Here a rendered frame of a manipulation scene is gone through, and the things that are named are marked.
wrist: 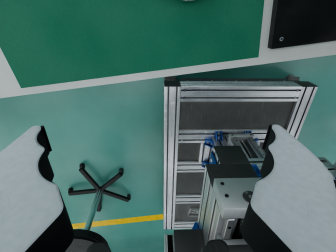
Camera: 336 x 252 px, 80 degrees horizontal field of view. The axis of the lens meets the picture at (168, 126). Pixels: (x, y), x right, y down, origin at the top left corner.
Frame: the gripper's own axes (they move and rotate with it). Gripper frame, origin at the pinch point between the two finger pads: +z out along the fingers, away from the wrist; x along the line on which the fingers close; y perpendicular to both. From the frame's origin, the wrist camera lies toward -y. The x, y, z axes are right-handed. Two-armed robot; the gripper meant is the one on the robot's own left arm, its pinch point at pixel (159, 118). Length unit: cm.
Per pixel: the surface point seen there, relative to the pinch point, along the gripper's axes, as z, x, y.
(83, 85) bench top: 40.5, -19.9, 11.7
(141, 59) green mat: 40.3, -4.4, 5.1
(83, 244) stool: 59, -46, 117
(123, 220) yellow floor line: 115, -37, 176
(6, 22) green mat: 40, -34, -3
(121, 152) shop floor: 115, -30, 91
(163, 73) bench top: 40.5, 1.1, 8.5
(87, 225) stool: 77, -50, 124
